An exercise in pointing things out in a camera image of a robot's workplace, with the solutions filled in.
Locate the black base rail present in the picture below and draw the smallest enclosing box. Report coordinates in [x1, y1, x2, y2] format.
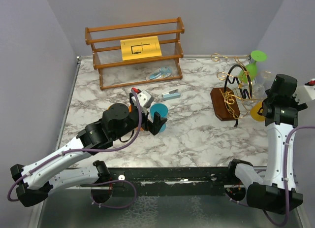
[87, 159, 249, 198]

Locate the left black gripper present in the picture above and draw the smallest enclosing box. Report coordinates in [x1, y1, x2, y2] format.
[113, 104, 167, 140]

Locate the blue correction tape package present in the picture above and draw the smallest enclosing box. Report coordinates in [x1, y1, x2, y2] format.
[146, 66, 172, 81]

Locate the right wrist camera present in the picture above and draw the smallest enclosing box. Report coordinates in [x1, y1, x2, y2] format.
[295, 78, 315, 104]

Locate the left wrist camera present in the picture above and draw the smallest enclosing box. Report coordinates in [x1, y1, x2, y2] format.
[132, 88, 155, 115]

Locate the wine glass rack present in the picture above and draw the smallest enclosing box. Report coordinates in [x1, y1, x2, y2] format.
[210, 53, 266, 127]

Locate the purple cable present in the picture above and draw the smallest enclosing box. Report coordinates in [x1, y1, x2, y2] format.
[263, 126, 315, 227]
[7, 88, 143, 202]

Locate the light blue stapler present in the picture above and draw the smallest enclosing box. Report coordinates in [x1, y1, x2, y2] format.
[162, 89, 181, 100]

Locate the green wine glass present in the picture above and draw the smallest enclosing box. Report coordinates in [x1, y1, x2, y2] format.
[238, 50, 267, 84]

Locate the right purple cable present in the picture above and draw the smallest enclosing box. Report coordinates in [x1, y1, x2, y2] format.
[263, 126, 315, 227]

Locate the yellow book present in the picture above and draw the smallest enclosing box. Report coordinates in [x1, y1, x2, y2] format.
[120, 36, 162, 61]

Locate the clear wine glass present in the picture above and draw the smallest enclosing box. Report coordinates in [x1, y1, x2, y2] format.
[252, 71, 272, 99]

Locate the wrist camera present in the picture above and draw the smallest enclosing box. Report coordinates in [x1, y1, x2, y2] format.
[295, 78, 315, 104]
[132, 88, 155, 115]

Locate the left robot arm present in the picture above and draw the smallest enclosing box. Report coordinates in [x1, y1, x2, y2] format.
[7, 89, 167, 207]

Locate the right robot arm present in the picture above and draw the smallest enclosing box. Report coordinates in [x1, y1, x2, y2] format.
[226, 74, 315, 214]

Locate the blue wine glass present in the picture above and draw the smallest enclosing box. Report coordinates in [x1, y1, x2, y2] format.
[150, 103, 168, 133]

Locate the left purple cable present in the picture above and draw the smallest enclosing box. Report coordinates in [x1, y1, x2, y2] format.
[7, 88, 143, 202]

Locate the wooden shelf rack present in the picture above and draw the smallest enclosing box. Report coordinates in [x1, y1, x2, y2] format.
[85, 17, 185, 90]

